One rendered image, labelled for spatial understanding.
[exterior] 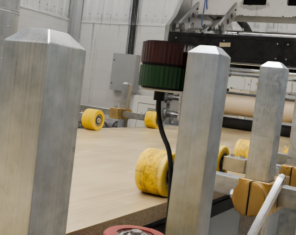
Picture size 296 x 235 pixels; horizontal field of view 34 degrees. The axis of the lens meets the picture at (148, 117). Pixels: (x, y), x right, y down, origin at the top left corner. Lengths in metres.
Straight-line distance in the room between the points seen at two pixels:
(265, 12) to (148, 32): 7.49
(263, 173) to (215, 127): 0.25
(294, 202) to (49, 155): 0.54
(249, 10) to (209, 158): 2.80
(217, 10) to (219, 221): 2.27
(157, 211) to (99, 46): 10.48
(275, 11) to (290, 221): 2.34
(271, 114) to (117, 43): 10.28
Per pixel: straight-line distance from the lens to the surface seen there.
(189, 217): 0.51
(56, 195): 0.30
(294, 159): 0.99
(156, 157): 0.84
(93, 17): 11.46
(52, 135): 0.29
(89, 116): 1.86
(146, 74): 0.52
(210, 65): 0.50
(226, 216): 1.29
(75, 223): 0.66
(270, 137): 0.74
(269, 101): 0.74
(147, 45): 0.52
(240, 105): 2.93
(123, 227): 0.64
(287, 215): 1.00
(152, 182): 0.84
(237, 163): 1.06
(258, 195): 0.72
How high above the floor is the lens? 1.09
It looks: 3 degrees down
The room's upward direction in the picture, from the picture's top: 7 degrees clockwise
